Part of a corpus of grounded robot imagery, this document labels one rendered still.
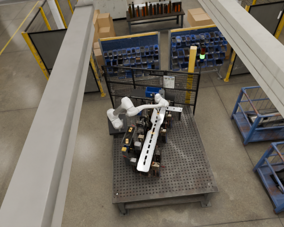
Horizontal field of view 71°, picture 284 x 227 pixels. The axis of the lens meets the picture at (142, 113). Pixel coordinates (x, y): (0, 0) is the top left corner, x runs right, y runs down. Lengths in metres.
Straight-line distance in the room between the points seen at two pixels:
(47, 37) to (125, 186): 3.51
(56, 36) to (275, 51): 4.56
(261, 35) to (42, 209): 0.88
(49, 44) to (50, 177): 4.67
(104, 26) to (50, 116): 7.00
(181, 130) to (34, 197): 3.45
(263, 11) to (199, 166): 3.60
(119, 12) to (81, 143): 6.46
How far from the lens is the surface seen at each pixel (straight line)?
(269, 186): 4.32
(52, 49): 5.19
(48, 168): 0.59
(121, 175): 3.46
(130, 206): 3.76
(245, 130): 4.83
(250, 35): 0.89
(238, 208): 4.15
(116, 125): 3.58
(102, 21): 7.57
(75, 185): 4.43
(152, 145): 3.31
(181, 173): 3.42
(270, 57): 0.79
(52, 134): 0.65
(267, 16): 5.57
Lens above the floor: 3.79
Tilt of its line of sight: 48 degrees down
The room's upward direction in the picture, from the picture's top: 8 degrees counter-clockwise
